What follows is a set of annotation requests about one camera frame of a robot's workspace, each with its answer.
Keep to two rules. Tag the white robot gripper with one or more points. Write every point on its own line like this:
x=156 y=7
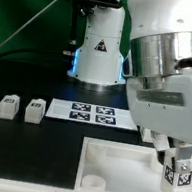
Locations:
x=170 y=115

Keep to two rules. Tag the white square table top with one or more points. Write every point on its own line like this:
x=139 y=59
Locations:
x=108 y=166

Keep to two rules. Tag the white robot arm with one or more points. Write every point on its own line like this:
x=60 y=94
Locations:
x=150 y=43

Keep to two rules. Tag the white sheet with fiducial tags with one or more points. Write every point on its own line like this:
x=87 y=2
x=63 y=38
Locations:
x=88 y=113

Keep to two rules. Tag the black camera on stand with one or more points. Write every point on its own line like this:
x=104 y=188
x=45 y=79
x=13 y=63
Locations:
x=83 y=8

